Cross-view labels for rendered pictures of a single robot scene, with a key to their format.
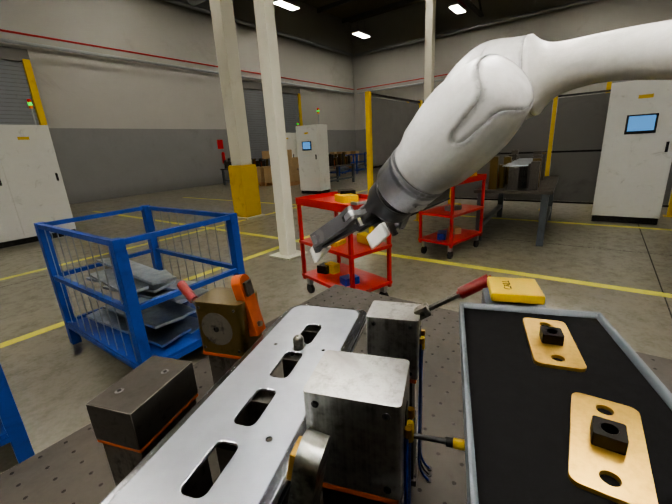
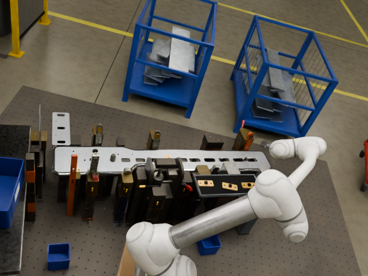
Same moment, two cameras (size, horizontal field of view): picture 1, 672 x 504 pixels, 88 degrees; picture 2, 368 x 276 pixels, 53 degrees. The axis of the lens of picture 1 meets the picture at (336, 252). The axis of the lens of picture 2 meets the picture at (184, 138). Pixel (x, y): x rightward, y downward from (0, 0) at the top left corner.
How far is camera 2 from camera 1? 1.88 m
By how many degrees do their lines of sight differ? 45
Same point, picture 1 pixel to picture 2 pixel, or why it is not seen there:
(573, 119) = not seen: outside the picture
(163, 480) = (203, 155)
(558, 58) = (305, 154)
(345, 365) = (233, 165)
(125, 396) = (210, 138)
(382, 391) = (230, 171)
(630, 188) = not seen: outside the picture
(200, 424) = (214, 153)
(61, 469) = (194, 136)
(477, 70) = (275, 144)
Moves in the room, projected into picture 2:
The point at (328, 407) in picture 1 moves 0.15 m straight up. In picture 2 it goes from (224, 166) to (232, 148)
